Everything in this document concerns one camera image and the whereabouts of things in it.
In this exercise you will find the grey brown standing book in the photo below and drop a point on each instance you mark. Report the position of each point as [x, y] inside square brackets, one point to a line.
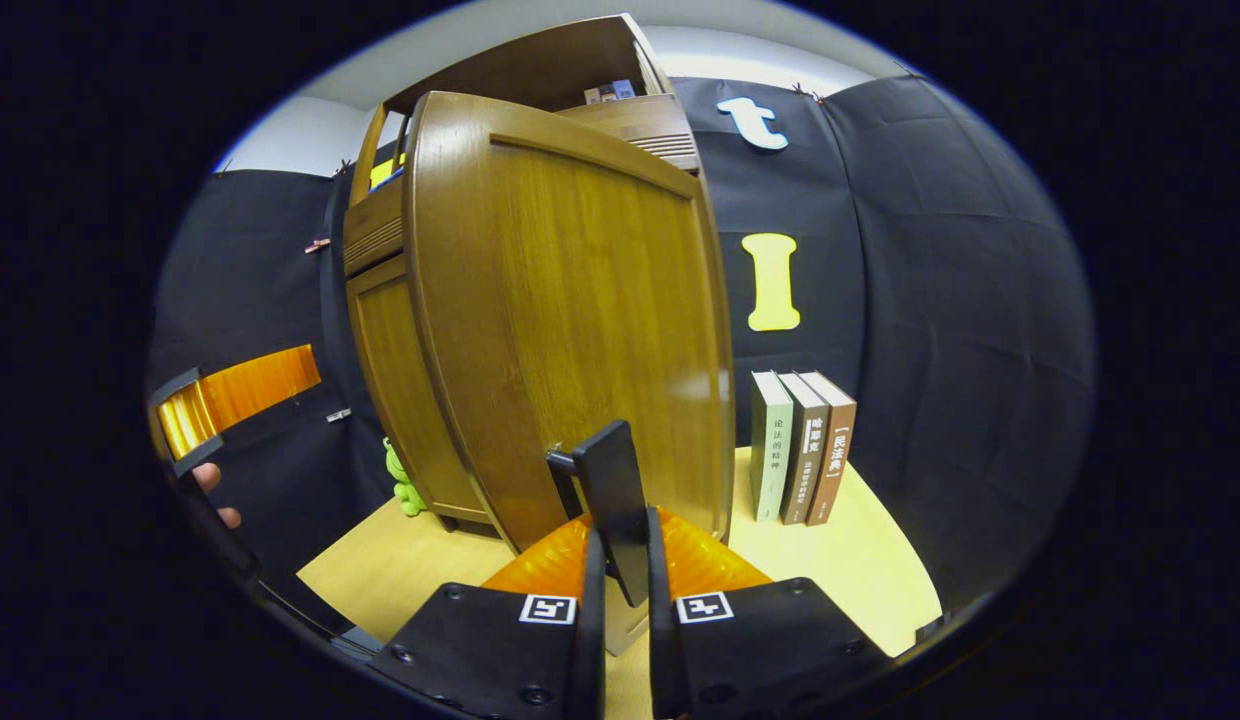
[805, 460]

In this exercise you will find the wooden double-door shoe cabinet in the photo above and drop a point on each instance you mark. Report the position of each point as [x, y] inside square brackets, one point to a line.
[540, 65]

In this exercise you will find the wooden shoe cabinet door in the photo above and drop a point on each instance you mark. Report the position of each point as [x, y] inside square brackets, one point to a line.
[580, 300]
[400, 380]

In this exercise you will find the blue towel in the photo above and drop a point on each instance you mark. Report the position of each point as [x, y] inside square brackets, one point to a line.
[390, 181]

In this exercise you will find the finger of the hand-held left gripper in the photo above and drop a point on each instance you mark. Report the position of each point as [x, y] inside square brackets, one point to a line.
[260, 385]

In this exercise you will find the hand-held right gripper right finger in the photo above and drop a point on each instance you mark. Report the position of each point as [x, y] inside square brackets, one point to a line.
[665, 660]

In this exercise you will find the green frog toy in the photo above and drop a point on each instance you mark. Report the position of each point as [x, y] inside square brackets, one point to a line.
[405, 490]

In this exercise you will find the pale green standing book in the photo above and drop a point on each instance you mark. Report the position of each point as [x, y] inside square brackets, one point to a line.
[770, 450]

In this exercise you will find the black backdrop cloth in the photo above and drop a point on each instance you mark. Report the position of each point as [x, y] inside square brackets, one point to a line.
[980, 350]

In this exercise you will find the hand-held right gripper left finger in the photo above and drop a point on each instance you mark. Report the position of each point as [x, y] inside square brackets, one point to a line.
[588, 660]

